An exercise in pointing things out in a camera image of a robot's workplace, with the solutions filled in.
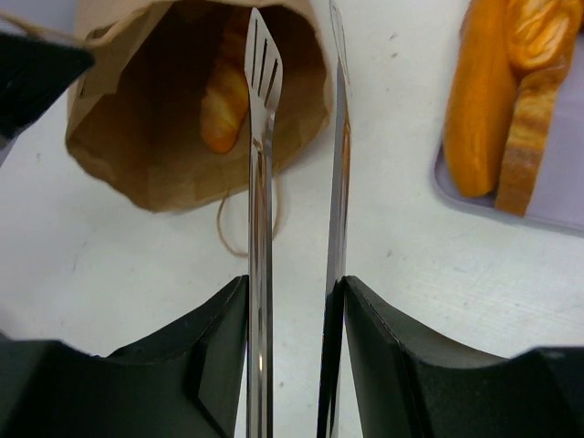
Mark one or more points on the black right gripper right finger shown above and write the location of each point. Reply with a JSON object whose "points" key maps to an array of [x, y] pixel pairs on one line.
{"points": [[412, 381]]}

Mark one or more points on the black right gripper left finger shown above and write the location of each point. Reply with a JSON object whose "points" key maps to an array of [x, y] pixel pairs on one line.
{"points": [[181, 381]]}

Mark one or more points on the brown paper bag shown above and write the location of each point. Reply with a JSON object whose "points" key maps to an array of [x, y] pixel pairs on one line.
{"points": [[134, 118]]}

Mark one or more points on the lilac plastic tray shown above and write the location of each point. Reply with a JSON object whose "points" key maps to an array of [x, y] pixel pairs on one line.
{"points": [[557, 202]]}

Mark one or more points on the metal kitchen tongs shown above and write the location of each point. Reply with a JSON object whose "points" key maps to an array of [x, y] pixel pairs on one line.
{"points": [[264, 75]]}

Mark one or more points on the orange fake bread loaf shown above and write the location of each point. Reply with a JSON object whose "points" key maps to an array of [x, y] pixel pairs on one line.
{"points": [[539, 33]]}

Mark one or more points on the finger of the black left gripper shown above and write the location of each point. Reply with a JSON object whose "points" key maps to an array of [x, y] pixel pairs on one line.
{"points": [[34, 74]]}

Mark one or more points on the small orange fake bread roll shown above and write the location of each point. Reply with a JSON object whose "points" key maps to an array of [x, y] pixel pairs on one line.
{"points": [[225, 101]]}

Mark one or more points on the beige fake bread slice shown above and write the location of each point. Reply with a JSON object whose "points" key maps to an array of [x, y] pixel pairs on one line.
{"points": [[528, 136]]}

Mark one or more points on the orange fake baguette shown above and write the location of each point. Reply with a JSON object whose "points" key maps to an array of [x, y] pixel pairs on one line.
{"points": [[481, 102]]}

